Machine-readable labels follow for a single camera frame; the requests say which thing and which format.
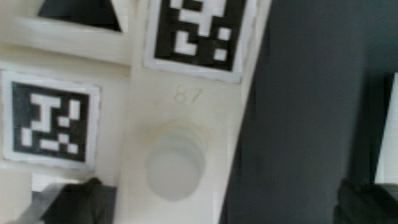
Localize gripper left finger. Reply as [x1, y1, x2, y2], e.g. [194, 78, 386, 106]
[11, 178, 116, 224]

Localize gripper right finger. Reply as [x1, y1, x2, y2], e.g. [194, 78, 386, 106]
[333, 180, 398, 224]

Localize white chair back frame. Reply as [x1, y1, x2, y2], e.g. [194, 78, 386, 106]
[0, 0, 272, 224]

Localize white U-shaped obstacle fence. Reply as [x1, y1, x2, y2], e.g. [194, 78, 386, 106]
[375, 72, 398, 184]

